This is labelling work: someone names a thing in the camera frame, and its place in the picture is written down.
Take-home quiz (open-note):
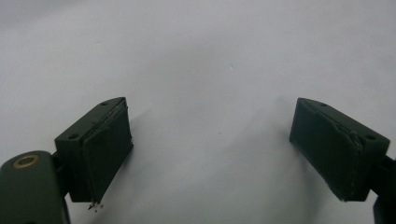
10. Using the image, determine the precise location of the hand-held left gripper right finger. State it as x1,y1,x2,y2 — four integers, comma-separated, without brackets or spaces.
289,97,391,203

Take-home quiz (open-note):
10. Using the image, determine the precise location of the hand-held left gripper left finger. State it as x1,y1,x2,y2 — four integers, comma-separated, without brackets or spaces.
54,96,134,213

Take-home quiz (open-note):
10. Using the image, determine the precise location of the pale blue table mat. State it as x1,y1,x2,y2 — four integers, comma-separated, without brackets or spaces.
0,0,396,224

